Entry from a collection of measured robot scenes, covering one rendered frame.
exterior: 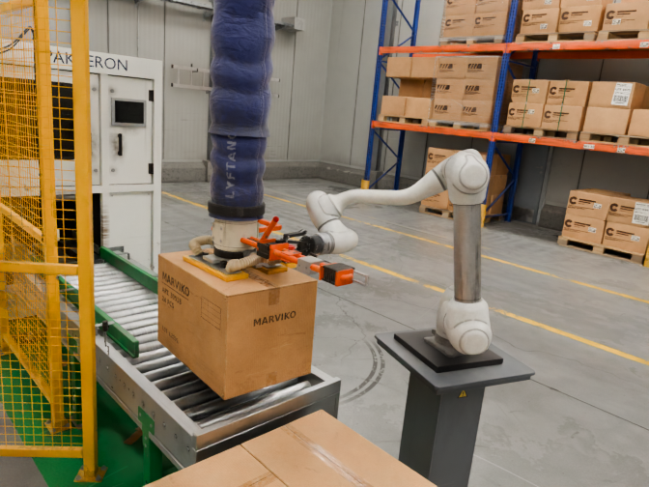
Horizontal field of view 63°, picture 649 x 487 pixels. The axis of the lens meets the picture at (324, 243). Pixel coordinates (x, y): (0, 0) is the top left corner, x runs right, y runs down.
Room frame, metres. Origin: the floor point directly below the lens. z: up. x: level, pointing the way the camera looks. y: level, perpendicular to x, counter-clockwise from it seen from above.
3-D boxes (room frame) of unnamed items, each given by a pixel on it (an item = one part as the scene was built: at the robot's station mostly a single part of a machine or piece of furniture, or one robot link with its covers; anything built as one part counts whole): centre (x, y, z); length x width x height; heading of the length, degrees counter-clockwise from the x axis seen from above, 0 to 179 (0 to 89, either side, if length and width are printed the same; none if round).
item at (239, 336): (2.07, 0.36, 0.87); 0.60 x 0.40 x 0.40; 41
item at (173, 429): (2.45, 1.18, 0.50); 2.31 x 0.05 x 0.19; 44
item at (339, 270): (1.65, -0.05, 1.21); 0.08 x 0.07 x 0.05; 43
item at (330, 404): (1.84, 0.14, 0.47); 0.70 x 0.03 x 0.15; 134
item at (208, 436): (1.84, 0.14, 0.58); 0.70 x 0.03 x 0.06; 134
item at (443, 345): (2.16, -0.58, 0.80); 0.22 x 0.18 x 0.06; 28
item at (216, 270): (2.02, 0.43, 1.09); 0.34 x 0.10 x 0.05; 43
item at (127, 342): (2.75, 1.39, 0.60); 1.60 x 0.10 x 0.09; 44
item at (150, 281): (3.12, 1.01, 0.60); 1.60 x 0.10 x 0.09; 44
